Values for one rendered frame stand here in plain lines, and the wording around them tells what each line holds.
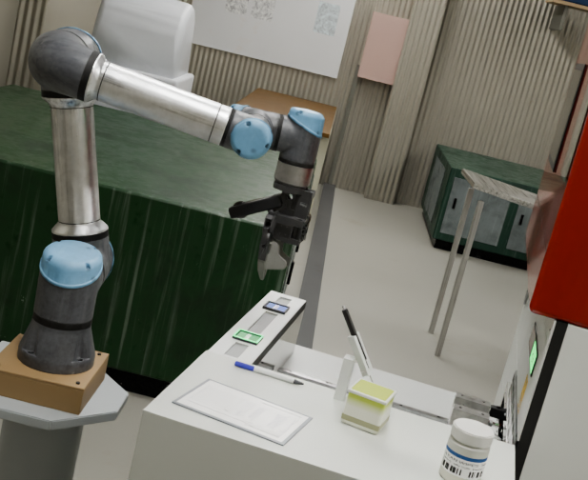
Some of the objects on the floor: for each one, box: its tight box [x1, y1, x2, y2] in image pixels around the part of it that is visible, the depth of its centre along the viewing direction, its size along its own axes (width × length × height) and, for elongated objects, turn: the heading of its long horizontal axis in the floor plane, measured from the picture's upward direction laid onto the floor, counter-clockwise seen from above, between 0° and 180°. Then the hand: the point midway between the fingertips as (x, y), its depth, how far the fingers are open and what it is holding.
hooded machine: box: [91, 0, 194, 113], centre depth 650 cm, size 75×64×150 cm
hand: (259, 272), depth 209 cm, fingers closed
